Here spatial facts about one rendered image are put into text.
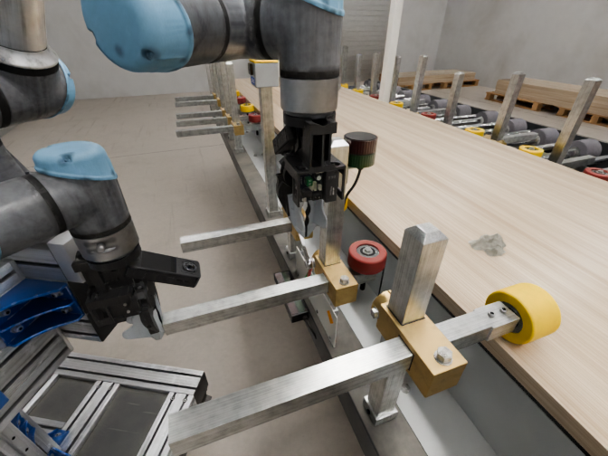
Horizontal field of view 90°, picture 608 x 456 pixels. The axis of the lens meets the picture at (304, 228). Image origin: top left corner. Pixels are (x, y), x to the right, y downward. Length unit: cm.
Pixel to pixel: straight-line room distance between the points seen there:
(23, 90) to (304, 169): 54
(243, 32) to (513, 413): 71
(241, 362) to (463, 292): 116
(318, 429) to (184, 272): 101
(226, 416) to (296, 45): 41
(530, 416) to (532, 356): 14
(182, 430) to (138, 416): 94
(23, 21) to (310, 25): 50
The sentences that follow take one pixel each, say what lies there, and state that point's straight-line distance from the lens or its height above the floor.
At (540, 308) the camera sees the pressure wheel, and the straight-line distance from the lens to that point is 55.
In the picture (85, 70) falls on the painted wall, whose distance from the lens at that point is 833.
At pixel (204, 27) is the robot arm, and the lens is 35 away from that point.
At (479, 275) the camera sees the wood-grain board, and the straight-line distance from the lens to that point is 68.
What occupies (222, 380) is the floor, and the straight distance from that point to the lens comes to 155.
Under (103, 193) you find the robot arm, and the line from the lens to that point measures 46.
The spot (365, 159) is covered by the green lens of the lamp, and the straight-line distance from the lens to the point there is 56.
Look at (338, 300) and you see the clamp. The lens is 64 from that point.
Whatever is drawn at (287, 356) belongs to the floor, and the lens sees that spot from 157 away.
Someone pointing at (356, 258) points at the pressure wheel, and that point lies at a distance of 63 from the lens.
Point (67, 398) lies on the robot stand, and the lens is 148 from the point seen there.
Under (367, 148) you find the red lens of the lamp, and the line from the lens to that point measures 55.
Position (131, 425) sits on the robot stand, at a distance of 132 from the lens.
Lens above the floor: 130
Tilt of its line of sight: 34 degrees down
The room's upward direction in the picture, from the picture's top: straight up
